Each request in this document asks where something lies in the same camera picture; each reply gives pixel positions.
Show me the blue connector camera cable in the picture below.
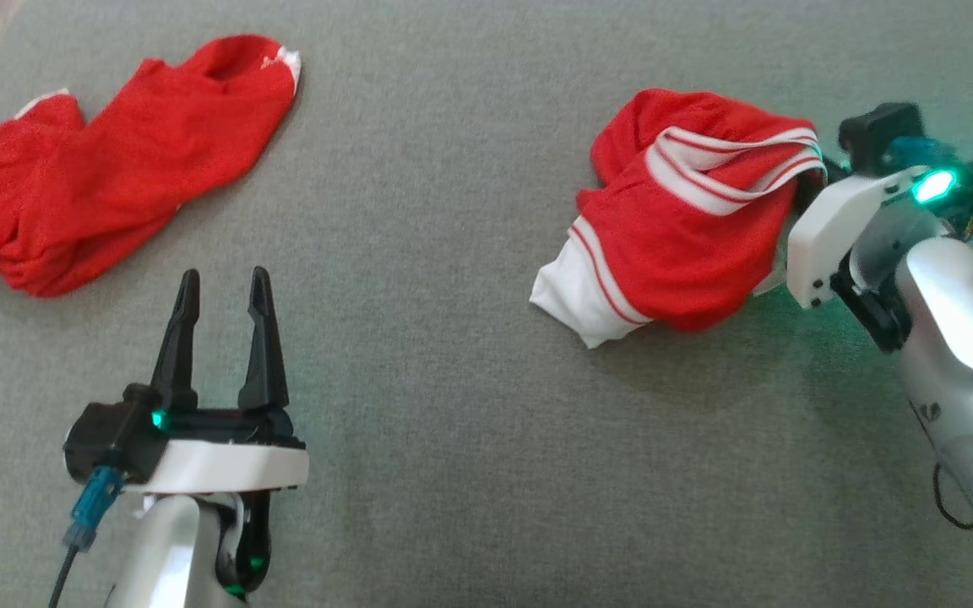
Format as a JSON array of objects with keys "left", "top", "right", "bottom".
[
  {"left": 885, "top": 135, "right": 956, "bottom": 174},
  {"left": 47, "top": 466, "right": 126, "bottom": 608}
]

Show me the plain red garment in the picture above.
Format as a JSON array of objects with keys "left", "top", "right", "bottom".
[{"left": 0, "top": 34, "right": 303, "bottom": 298}]

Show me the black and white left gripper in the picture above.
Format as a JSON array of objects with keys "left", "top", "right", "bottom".
[{"left": 123, "top": 267, "right": 310, "bottom": 494}]

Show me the red garment with white stripes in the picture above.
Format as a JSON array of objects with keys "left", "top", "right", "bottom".
[{"left": 529, "top": 88, "right": 829, "bottom": 350}]

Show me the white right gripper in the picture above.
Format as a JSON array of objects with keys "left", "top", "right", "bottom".
[{"left": 786, "top": 164, "right": 960, "bottom": 310}]

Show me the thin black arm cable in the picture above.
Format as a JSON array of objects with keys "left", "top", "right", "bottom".
[{"left": 932, "top": 460, "right": 973, "bottom": 531}]

